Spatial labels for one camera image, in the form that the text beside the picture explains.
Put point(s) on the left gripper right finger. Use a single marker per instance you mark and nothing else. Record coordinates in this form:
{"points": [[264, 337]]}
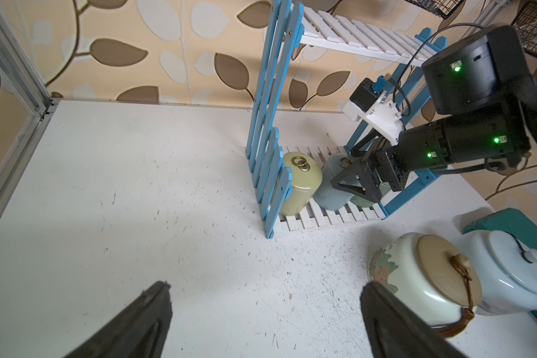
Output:
{"points": [[393, 330]]}

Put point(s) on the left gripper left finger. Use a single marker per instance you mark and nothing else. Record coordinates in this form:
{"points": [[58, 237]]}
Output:
{"points": [[140, 330]]}

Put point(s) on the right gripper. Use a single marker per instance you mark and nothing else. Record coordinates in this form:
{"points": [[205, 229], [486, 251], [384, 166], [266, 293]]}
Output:
{"points": [[360, 178]]}

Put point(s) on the cream jar with tan lid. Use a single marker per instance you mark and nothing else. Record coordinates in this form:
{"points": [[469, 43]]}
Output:
{"points": [[432, 277]]}

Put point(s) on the white ceramic jar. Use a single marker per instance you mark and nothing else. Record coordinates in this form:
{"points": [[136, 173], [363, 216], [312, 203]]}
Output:
{"points": [[507, 270]]}

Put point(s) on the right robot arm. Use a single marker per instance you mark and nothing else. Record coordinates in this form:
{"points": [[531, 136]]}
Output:
{"points": [[487, 98]]}

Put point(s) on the yellow-green tea canister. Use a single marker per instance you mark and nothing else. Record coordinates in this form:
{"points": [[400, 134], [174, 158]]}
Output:
{"points": [[307, 178]]}

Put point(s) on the green plastic tool case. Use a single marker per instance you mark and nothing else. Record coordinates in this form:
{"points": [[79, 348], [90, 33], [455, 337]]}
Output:
{"points": [[512, 221]]}

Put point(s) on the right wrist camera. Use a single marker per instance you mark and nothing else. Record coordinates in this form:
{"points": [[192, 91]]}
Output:
{"points": [[369, 103]]}

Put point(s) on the back black wire basket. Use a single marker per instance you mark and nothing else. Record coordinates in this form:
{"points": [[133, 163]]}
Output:
{"points": [[440, 8]]}

